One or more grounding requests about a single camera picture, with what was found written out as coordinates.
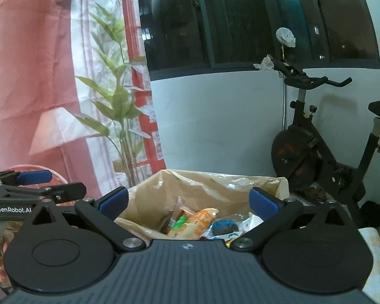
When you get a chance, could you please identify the black exercise bike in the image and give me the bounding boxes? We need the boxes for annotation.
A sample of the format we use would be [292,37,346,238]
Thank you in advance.
[271,55,380,229]

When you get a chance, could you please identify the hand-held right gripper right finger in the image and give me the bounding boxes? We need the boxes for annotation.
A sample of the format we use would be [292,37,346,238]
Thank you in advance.
[230,187,352,254]

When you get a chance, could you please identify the brown paper bag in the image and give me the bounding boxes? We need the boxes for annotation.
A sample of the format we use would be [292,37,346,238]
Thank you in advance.
[114,168,290,241]

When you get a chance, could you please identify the white plastic bag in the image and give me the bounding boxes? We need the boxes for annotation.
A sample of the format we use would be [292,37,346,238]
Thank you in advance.
[275,27,296,48]

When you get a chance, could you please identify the dark window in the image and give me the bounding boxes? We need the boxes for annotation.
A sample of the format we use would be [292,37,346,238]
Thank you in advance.
[136,0,380,81]

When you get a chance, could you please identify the clear bread packet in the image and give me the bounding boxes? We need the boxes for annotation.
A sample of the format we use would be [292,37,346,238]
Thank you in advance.
[160,196,197,229]

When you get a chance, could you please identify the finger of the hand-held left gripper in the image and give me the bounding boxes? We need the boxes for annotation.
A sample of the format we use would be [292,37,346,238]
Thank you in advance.
[0,170,53,187]
[5,182,87,202]

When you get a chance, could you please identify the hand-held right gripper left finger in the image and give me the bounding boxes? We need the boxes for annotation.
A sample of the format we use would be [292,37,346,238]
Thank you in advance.
[27,186,147,254]

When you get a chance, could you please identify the thin metal pole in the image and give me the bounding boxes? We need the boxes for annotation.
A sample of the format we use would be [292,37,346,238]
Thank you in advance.
[282,47,287,130]

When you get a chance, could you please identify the white crumpled cloth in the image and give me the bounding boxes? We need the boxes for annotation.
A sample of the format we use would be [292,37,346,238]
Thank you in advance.
[253,55,274,71]

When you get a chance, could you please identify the blue black snack packet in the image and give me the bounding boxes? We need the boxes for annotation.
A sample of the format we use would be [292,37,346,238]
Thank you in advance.
[206,215,246,240]

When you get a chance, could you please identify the printed backdrop cloth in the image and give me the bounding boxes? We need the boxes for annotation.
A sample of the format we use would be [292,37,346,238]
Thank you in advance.
[0,0,167,292]

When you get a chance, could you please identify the black bag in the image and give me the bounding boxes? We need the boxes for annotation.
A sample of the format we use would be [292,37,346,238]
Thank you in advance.
[359,200,380,229]

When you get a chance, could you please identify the orange snack packet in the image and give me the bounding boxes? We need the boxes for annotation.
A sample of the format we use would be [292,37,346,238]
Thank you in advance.
[168,207,220,239]

